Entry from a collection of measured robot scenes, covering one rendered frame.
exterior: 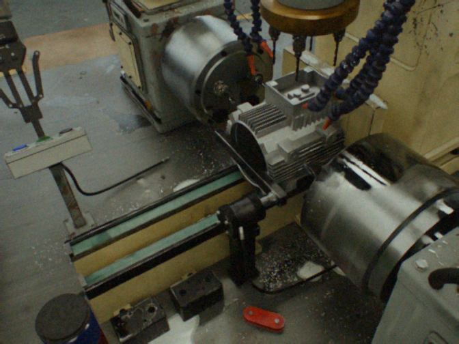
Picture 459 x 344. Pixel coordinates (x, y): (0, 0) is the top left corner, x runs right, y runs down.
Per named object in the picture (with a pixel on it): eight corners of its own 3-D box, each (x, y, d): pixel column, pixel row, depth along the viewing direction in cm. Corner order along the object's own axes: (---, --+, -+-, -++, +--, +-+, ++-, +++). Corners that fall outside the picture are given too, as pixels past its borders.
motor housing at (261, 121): (291, 133, 117) (296, 70, 104) (339, 175, 105) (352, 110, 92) (227, 162, 110) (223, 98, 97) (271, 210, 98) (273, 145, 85)
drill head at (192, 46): (215, 62, 146) (210, -14, 129) (281, 117, 123) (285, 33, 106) (146, 87, 138) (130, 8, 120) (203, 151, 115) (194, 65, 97)
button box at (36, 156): (88, 145, 104) (79, 124, 102) (93, 149, 98) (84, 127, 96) (13, 174, 98) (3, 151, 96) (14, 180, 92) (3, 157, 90)
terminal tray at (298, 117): (305, 92, 104) (308, 65, 99) (336, 114, 97) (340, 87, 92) (263, 109, 100) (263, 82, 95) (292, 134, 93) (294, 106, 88)
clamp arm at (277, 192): (289, 203, 89) (224, 136, 105) (290, 192, 87) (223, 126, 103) (275, 210, 88) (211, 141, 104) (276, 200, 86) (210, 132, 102)
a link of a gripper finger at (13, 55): (7, 53, 92) (14, 51, 92) (31, 104, 96) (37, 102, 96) (7, 52, 88) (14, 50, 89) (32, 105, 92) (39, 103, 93)
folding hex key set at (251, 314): (241, 321, 92) (240, 317, 91) (246, 308, 95) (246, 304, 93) (281, 334, 90) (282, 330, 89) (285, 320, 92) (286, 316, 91)
